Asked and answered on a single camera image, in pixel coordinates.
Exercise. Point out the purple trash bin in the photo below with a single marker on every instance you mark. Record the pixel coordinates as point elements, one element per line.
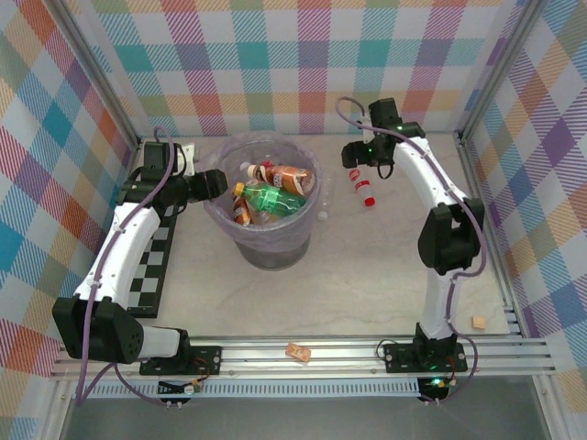
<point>275,256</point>

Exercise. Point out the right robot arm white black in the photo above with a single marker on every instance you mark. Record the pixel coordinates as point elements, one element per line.
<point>440,302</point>

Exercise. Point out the small circuit board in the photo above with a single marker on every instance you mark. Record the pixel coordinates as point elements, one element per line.
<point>176,389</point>
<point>435,384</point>

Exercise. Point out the brown coffee drink bottle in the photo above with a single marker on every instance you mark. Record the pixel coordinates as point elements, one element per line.
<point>241,212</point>

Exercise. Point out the aluminium side rail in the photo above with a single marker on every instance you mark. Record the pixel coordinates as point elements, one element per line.
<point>133,160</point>
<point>506,286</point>

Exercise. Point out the aluminium frame post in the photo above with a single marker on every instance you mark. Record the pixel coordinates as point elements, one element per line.
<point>502,69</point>
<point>98,73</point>

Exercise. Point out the small clear bottle white cap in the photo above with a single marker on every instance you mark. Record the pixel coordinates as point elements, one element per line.
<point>323,214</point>

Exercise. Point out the purple plastic bin liner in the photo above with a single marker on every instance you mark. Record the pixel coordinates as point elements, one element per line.
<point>215,215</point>

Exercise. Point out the black grey checkerboard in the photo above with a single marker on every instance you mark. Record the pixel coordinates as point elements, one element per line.
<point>149,284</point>

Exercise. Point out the brown tea bottle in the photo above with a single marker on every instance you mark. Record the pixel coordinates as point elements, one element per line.
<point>284,175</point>

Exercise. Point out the right aluminium frame post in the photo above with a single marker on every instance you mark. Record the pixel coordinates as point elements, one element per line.
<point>502,69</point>

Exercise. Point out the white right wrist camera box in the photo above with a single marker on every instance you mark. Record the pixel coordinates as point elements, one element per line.
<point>367,135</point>

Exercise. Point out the orange wrapper on rail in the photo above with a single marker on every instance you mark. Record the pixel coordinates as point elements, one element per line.
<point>298,352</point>

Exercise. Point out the small tan wooden cube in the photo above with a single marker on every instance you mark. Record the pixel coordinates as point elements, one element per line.
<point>479,322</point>

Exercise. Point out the right aluminium side rail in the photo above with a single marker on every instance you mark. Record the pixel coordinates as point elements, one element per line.
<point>506,286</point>

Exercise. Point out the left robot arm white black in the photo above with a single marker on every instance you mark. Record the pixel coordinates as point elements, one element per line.
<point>128,243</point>

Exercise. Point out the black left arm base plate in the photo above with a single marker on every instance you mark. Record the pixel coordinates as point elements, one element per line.
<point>206,357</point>

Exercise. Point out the green soda bottle yellow cap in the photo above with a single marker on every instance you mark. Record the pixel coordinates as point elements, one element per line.
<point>270,198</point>

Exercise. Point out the white bottle red label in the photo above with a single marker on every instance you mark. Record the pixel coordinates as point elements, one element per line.
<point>362,188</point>

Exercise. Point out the right small circuit board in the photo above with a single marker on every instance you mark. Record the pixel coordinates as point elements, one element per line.
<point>435,384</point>

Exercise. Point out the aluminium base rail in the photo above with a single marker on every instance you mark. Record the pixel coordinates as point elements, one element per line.
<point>344,362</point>

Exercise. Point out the left aluminium side rail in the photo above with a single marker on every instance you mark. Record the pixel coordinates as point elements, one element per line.
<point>133,160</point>

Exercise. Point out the left small circuit board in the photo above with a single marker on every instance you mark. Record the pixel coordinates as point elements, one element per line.
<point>176,389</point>

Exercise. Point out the left aluminium frame post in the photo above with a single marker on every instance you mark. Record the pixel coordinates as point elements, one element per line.
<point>98,73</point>

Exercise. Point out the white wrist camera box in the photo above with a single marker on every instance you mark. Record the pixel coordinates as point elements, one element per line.
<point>189,153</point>
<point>367,135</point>

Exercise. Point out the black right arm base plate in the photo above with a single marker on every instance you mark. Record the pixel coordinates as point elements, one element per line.
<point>399,357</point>

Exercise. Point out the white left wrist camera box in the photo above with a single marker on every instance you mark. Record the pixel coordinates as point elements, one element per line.
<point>189,153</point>

